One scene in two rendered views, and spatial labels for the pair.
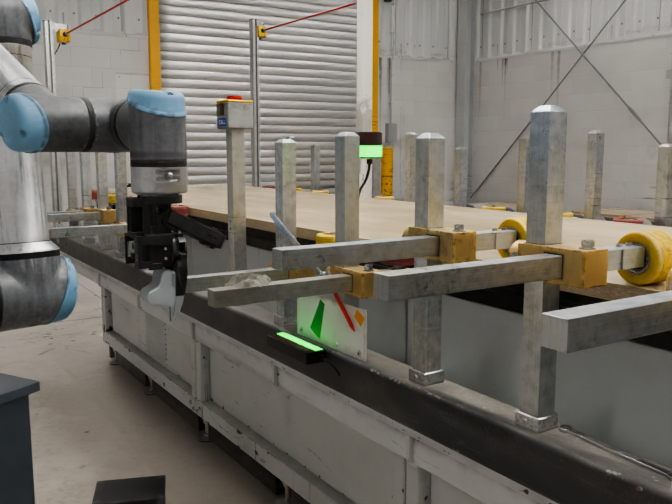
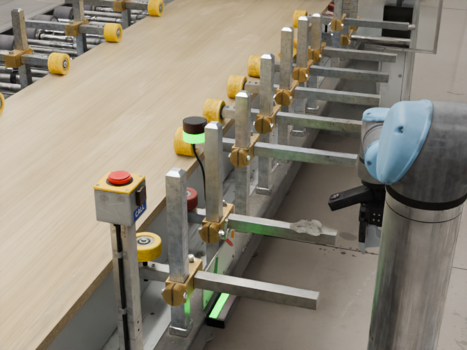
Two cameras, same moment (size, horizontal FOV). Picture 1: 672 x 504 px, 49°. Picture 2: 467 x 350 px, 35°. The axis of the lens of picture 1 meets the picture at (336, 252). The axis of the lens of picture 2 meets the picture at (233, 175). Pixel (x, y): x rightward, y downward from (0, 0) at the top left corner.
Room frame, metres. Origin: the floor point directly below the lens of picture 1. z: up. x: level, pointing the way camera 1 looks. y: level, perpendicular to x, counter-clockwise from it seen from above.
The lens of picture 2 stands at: (2.47, 1.27, 1.80)
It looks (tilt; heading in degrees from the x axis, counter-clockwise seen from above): 26 degrees down; 230
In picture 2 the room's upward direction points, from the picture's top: straight up
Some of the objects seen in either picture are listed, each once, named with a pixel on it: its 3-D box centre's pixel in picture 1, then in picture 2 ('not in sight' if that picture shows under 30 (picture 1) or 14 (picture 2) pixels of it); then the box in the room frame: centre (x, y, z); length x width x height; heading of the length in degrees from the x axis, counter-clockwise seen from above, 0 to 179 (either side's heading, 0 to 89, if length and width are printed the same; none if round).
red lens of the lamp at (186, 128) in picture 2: (367, 138); (194, 124); (1.47, -0.06, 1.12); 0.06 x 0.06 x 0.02
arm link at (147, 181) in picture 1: (160, 181); (377, 169); (1.20, 0.29, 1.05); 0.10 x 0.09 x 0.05; 33
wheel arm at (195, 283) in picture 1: (256, 277); (224, 285); (1.57, 0.17, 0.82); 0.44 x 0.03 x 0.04; 123
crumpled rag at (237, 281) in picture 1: (249, 278); (307, 223); (1.29, 0.15, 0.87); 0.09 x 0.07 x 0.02; 123
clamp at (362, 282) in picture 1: (354, 279); (216, 222); (1.43, -0.04, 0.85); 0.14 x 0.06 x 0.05; 33
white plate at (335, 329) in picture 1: (328, 322); (219, 265); (1.46, 0.01, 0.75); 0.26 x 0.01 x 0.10; 33
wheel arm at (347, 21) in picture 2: not in sight; (352, 21); (-0.09, -0.94, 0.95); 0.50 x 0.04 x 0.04; 123
